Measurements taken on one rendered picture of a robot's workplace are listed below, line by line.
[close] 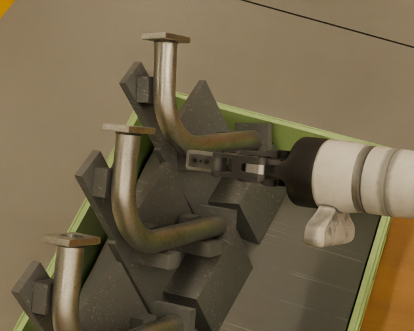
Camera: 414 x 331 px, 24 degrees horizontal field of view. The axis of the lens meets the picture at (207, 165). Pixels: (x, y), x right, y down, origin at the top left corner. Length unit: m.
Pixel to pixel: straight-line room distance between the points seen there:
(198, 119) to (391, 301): 0.40
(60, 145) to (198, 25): 0.62
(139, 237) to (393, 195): 0.36
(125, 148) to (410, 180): 0.36
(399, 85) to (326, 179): 1.92
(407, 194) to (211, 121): 0.53
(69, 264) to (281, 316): 0.43
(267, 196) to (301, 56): 1.51
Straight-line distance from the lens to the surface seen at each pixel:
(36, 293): 1.08
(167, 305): 1.27
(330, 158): 0.98
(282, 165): 1.00
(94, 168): 1.17
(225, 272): 1.36
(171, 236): 1.24
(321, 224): 0.98
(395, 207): 0.96
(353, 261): 1.45
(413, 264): 1.53
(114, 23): 3.04
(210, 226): 1.31
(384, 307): 1.48
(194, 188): 1.39
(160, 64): 1.26
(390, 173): 0.96
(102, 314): 1.19
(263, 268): 1.43
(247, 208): 1.41
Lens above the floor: 2.04
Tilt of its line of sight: 51 degrees down
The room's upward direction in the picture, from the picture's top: straight up
